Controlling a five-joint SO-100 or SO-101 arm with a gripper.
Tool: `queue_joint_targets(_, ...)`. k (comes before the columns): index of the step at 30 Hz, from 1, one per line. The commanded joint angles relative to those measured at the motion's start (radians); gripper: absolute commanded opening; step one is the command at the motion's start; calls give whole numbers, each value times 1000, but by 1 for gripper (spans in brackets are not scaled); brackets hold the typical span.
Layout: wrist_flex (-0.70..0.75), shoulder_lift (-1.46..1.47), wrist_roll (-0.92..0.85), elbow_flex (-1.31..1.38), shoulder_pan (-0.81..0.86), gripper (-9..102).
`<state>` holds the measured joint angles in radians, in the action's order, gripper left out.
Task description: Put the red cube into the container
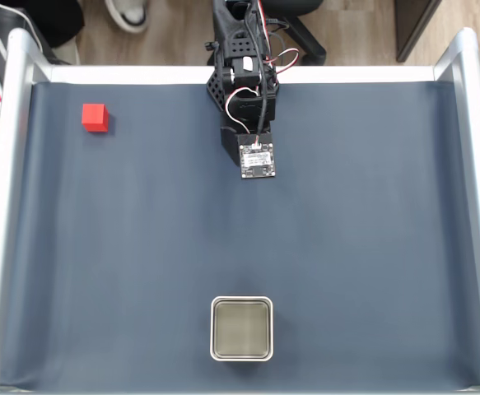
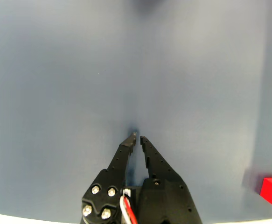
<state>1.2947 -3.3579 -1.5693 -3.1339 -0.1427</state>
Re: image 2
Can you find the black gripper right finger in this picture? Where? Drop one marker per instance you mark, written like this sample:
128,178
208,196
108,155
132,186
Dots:
166,196

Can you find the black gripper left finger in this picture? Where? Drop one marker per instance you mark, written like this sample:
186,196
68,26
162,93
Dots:
107,182

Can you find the dark blue mat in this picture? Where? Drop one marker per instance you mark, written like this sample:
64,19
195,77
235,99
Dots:
79,93

